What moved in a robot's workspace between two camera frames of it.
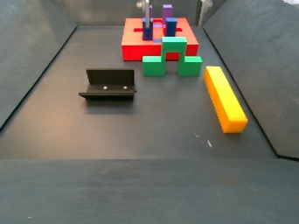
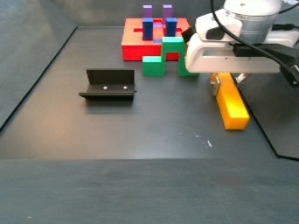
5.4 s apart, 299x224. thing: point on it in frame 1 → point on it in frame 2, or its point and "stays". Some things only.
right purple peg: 168,12 stays
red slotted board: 136,47 stays
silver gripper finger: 206,6 → 240,78
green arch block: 190,66 stays
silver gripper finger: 146,10 → 216,82
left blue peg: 148,31 stays
